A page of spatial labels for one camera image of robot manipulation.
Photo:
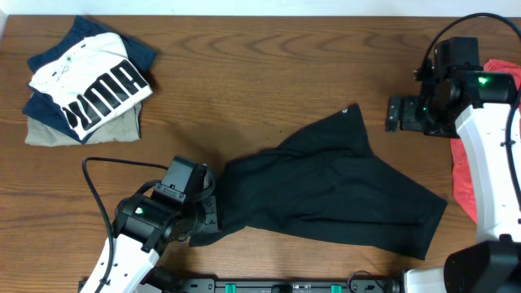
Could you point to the red t-shirt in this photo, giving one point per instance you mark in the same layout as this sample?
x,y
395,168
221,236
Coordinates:
x,y
463,191

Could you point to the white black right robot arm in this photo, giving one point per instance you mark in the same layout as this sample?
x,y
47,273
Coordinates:
x,y
477,107

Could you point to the white shirt black letters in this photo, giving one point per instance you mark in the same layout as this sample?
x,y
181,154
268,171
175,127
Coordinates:
x,y
92,83

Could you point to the black polo shirt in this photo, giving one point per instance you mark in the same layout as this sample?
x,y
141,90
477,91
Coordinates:
x,y
325,183

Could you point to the grey beige folded garment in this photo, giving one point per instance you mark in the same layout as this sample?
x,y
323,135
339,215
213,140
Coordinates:
x,y
124,128

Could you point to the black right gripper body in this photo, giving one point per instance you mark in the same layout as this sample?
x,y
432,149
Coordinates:
x,y
394,114

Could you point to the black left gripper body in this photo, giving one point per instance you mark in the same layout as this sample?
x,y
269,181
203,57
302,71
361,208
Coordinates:
x,y
210,214

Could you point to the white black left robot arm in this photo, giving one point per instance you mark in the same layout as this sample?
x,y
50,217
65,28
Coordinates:
x,y
143,228

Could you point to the black base rail green tabs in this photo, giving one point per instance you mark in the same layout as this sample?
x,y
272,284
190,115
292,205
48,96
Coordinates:
x,y
201,285

